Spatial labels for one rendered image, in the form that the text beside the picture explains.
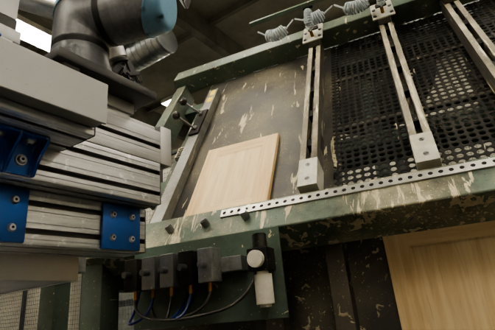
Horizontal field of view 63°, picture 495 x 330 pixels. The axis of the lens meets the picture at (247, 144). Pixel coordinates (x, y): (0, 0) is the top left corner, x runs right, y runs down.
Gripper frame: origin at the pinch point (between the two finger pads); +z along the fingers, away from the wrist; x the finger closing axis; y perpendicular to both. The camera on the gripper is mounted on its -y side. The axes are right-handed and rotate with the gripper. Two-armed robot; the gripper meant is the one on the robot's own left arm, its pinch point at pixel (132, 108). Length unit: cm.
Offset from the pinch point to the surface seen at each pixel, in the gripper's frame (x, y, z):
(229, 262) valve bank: -42, -29, 56
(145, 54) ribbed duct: 174, 224, -90
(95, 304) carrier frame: 13, -36, 60
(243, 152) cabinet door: -28.8, 18.3, 31.1
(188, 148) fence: -2.0, 20.9, 21.9
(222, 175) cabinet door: -23.5, 7.2, 35.9
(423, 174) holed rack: -93, -4, 50
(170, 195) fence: -6.5, -4.4, 36.0
